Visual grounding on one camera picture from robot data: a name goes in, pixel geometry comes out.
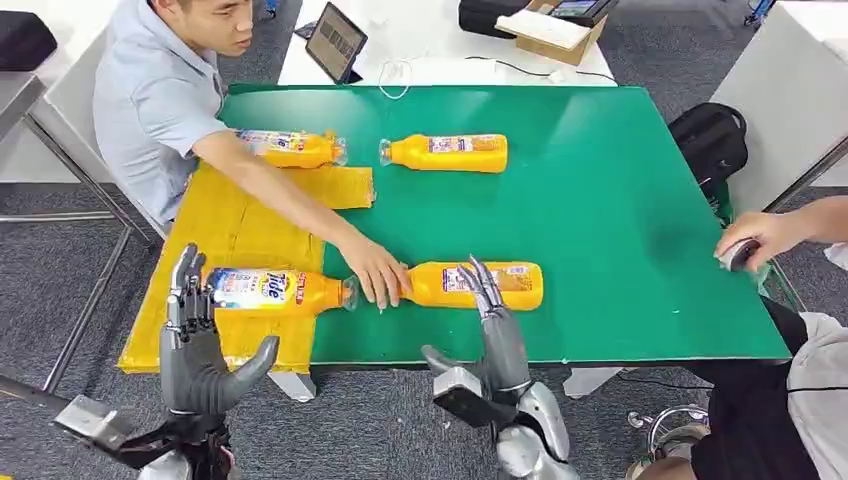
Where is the person's right hand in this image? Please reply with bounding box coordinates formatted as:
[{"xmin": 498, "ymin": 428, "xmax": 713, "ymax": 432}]
[
  {"xmin": 337, "ymin": 233, "xmax": 413, "ymax": 313},
  {"xmin": 714, "ymin": 210, "xmax": 807, "ymax": 272}
]

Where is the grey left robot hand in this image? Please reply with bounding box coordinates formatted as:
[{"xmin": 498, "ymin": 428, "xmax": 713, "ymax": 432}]
[{"xmin": 158, "ymin": 242, "xmax": 281, "ymax": 419}]

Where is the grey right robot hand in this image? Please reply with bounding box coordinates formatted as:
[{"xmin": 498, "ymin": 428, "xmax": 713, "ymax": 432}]
[{"xmin": 421, "ymin": 254, "xmax": 533, "ymax": 399}]

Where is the black and white handheld device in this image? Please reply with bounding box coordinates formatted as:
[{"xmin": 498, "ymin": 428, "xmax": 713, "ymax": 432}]
[{"xmin": 718, "ymin": 238, "xmax": 762, "ymax": 273}]

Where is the orange drink bottle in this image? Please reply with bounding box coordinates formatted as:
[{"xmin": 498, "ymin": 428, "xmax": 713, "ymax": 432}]
[
  {"xmin": 205, "ymin": 267, "xmax": 360, "ymax": 317},
  {"xmin": 235, "ymin": 129, "xmax": 348, "ymax": 170},
  {"xmin": 397, "ymin": 260, "xmax": 545, "ymax": 312},
  {"xmin": 378, "ymin": 133, "xmax": 509, "ymax": 174}
]

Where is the black tablet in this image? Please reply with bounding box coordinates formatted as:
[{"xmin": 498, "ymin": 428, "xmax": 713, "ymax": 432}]
[{"xmin": 304, "ymin": 1, "xmax": 369, "ymax": 85}]

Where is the white table foot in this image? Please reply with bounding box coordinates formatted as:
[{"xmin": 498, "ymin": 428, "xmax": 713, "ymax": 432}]
[
  {"xmin": 563, "ymin": 367, "xmax": 625, "ymax": 400},
  {"xmin": 266, "ymin": 370, "xmax": 318, "ymax": 404}
]

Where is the black backpack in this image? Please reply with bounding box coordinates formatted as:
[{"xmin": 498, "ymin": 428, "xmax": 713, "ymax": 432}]
[{"xmin": 667, "ymin": 102, "xmax": 750, "ymax": 201}]

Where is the white side table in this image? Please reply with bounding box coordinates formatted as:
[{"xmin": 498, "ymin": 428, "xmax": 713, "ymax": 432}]
[{"xmin": 708, "ymin": 0, "xmax": 848, "ymax": 217}]

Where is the yellow sheet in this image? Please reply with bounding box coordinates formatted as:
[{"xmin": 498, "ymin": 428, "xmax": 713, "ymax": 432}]
[{"xmin": 117, "ymin": 158, "xmax": 377, "ymax": 376}]

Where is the green table mat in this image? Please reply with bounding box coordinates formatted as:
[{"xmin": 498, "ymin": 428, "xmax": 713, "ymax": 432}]
[{"xmin": 217, "ymin": 84, "xmax": 792, "ymax": 367}]

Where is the chrome chair base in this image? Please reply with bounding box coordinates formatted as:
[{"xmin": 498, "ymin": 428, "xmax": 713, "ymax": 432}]
[{"xmin": 625, "ymin": 405, "xmax": 711, "ymax": 480}]

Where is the person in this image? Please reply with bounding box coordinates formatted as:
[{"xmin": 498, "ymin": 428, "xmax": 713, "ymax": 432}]
[
  {"xmin": 92, "ymin": 0, "xmax": 413, "ymax": 313},
  {"xmin": 652, "ymin": 195, "xmax": 848, "ymax": 480}
]

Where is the black bag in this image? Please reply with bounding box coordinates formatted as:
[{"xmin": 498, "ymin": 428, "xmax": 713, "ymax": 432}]
[{"xmin": 457, "ymin": 0, "xmax": 531, "ymax": 41}]

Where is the cardboard box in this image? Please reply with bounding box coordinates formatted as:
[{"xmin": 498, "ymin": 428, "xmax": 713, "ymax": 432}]
[{"xmin": 513, "ymin": 0, "xmax": 607, "ymax": 68}]

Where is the white foam sheet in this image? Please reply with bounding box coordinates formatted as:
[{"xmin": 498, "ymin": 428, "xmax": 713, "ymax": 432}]
[{"xmin": 494, "ymin": 9, "xmax": 592, "ymax": 53}]

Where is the black device with screen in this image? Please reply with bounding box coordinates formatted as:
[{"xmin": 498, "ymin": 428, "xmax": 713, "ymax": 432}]
[{"xmin": 546, "ymin": 0, "xmax": 621, "ymax": 29}]

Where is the steel table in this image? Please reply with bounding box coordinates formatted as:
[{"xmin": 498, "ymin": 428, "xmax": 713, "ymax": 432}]
[{"xmin": 0, "ymin": 71, "xmax": 167, "ymax": 415}]

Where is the black cushion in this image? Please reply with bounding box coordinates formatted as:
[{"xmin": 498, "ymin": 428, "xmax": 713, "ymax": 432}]
[{"xmin": 0, "ymin": 9, "xmax": 59, "ymax": 73}]

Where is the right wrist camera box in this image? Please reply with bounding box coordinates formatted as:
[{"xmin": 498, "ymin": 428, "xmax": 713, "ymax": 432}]
[{"xmin": 431, "ymin": 366, "xmax": 518, "ymax": 429}]

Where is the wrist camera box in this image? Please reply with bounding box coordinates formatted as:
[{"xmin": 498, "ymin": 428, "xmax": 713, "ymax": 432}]
[
  {"xmin": 52, "ymin": 395, "xmax": 137, "ymax": 458},
  {"xmin": 431, "ymin": 366, "xmax": 518, "ymax": 429}
]

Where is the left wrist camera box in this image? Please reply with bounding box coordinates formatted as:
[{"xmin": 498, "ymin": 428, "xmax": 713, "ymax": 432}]
[{"xmin": 52, "ymin": 395, "xmax": 137, "ymax": 458}]

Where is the black floor cable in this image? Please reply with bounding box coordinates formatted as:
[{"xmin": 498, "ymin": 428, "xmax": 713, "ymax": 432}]
[{"xmin": 619, "ymin": 370, "xmax": 713, "ymax": 392}]

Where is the white cable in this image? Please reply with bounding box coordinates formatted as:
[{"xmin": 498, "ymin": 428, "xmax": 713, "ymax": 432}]
[{"xmin": 377, "ymin": 59, "xmax": 413, "ymax": 101}]

